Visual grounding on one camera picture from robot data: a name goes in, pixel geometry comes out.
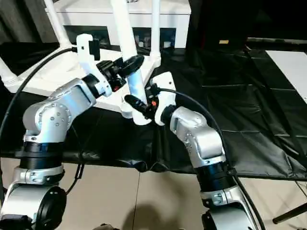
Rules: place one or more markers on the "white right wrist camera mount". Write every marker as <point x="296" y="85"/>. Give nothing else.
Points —
<point x="165" y="95"/>

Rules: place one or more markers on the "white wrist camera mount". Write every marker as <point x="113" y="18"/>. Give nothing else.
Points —
<point x="165" y="95"/>
<point x="84" y="50"/>

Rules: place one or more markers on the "white cabinet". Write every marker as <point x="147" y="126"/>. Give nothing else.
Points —
<point x="96" y="14"/>

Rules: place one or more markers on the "black mat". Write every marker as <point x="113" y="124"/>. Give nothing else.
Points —
<point x="239" y="107"/>

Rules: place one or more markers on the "white plastic table leg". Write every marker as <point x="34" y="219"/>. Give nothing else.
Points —
<point x="6" y="72"/>
<point x="57" y="24"/>
<point x="124" y="31"/>
<point x="156" y="28"/>

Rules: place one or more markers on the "white plastic table top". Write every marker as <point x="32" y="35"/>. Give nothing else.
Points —
<point x="48" y="72"/>

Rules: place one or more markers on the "dark low shelf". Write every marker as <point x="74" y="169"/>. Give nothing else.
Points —
<point x="275" y="43"/>

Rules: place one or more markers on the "grey curtain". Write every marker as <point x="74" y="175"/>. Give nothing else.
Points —
<point x="19" y="21"/>

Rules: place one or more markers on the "white flat board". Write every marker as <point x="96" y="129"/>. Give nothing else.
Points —
<point x="287" y="69"/>

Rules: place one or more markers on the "black metal table frame leg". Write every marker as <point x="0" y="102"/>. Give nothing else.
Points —
<point x="290" y="215"/>

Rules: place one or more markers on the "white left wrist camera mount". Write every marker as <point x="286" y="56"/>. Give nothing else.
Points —
<point x="84" y="50"/>

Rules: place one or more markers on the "small yellow tag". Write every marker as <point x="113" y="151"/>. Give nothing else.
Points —
<point x="224" y="41"/>

